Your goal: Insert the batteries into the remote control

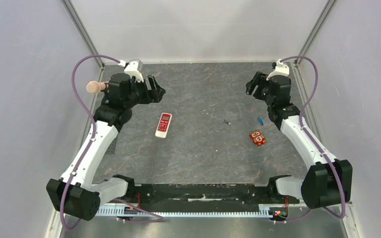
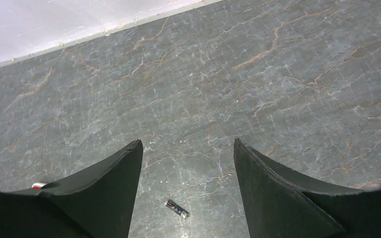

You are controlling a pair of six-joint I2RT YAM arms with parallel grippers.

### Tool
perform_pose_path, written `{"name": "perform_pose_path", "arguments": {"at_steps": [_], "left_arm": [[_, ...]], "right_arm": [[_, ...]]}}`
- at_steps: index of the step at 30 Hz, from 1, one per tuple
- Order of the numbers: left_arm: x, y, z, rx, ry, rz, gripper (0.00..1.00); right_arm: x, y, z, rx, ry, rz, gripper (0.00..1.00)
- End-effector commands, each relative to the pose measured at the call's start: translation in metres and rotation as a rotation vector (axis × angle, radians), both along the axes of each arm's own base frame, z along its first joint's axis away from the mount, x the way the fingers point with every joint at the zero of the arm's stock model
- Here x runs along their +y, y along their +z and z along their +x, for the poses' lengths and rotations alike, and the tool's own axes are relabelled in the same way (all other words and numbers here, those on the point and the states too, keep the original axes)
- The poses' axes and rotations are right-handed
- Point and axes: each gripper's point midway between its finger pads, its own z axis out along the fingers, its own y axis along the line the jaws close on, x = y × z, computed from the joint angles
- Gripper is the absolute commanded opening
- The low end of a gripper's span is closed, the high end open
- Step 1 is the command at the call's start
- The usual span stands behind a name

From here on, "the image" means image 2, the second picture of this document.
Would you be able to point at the red white small object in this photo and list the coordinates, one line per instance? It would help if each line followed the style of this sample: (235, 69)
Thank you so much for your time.
(38, 185)

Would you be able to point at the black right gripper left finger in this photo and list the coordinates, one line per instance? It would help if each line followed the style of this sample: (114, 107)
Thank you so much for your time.
(96, 202)

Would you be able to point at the black AAA battery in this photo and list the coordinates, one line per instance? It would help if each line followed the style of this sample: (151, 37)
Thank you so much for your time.
(183, 213)

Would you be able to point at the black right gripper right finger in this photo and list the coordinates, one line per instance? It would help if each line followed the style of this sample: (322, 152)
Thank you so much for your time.
(280, 202)

